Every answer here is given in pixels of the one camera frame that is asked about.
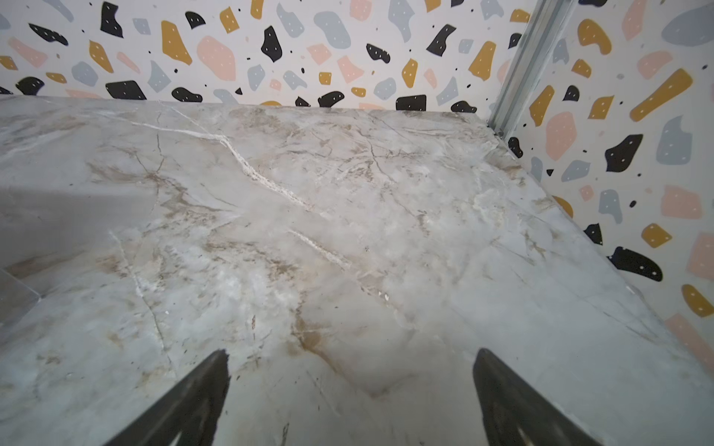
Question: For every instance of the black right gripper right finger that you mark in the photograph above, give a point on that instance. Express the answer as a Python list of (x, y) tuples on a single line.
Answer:
[(514, 413)]

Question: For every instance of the aluminium corner post right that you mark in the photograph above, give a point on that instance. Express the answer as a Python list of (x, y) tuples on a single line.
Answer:
[(530, 59)]

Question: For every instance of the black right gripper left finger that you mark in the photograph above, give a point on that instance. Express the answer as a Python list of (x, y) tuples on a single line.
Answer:
[(188, 414)]

